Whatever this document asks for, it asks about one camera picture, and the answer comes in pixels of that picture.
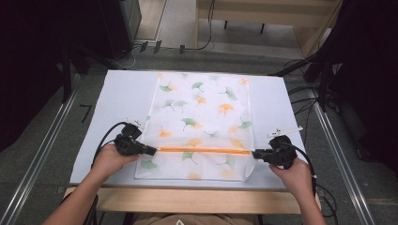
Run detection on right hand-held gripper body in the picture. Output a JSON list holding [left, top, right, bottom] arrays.
[[265, 126, 304, 171]]

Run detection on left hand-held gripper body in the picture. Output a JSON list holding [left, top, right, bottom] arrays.
[[114, 119, 147, 157]]

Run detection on ginkgo leaf print laundry bag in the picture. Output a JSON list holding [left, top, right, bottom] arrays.
[[134, 71, 256, 182]]

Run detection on person's left hand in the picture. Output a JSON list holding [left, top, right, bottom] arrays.
[[90, 143, 141, 183]]

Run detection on person's right hand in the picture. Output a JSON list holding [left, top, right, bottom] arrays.
[[268, 157, 315, 200]]

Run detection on white table mat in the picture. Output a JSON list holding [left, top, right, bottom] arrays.
[[69, 68, 317, 191]]

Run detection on wooden table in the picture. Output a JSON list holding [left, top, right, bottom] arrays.
[[64, 185, 322, 216]]

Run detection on black metal stand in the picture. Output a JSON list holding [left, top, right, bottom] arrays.
[[271, 51, 334, 113]]

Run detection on person's beige clothing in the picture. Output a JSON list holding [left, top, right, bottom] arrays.
[[132, 213, 260, 225]]

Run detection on dark curtain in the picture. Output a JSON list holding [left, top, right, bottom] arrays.
[[0, 0, 106, 153], [315, 0, 398, 176]]

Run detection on black cabinet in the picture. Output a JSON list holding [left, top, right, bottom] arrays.
[[99, 0, 143, 61]]

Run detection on light wooden bench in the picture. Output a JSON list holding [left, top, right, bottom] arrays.
[[195, 0, 344, 58]]

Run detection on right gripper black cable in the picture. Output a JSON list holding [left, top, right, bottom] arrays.
[[281, 141, 317, 195]]

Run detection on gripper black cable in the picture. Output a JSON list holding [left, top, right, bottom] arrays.
[[83, 121, 129, 225], [281, 141, 317, 195]]

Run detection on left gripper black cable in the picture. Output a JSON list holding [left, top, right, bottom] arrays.
[[83, 121, 129, 225]]

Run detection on bundle of black floor cables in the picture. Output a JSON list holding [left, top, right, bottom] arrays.
[[283, 58, 321, 134]]

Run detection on metal floor rail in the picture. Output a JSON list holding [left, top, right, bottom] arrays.
[[308, 88, 377, 225], [0, 74, 83, 225]]

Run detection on black looped floor cable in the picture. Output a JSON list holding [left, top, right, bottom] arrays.
[[314, 183, 340, 225]]

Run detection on white floor cable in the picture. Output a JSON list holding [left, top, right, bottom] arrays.
[[112, 46, 138, 70]]

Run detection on hanging black cable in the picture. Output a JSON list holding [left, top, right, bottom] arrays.
[[178, 0, 218, 54]]

